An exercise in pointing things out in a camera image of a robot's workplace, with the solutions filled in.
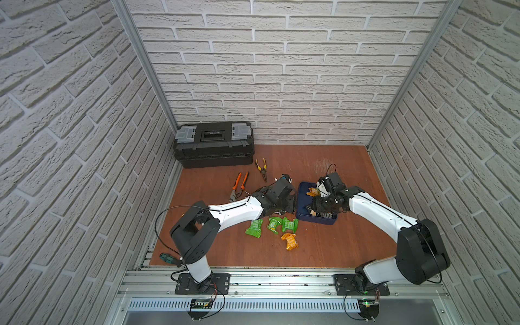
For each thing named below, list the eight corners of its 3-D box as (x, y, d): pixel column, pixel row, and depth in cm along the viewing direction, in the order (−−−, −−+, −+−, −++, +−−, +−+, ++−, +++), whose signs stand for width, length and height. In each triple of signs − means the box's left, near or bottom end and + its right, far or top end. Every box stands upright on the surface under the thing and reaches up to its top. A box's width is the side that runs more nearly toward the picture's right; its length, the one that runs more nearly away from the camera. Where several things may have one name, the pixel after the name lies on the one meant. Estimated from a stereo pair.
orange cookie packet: (281, 250, 84) (282, 248, 82) (281, 235, 88) (281, 233, 86) (297, 250, 84) (298, 248, 82) (296, 235, 88) (296, 233, 86)
